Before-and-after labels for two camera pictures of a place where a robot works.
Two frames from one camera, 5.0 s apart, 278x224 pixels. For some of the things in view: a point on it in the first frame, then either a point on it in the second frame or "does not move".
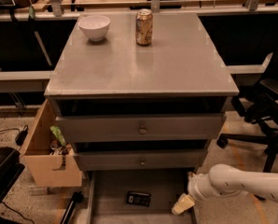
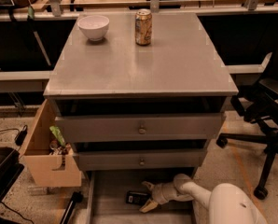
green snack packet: x=56 y=130 does not move
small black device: x=138 y=198 does not move
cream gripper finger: x=191 y=175 -> x=149 y=185
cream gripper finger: x=185 y=202 -> x=148 y=205
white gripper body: x=195 y=186 -> x=159 y=193
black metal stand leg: x=77 y=197 does not move
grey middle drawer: x=141 y=160 does not move
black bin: x=5 y=170 does not move
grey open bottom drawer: x=137 y=196 does not move
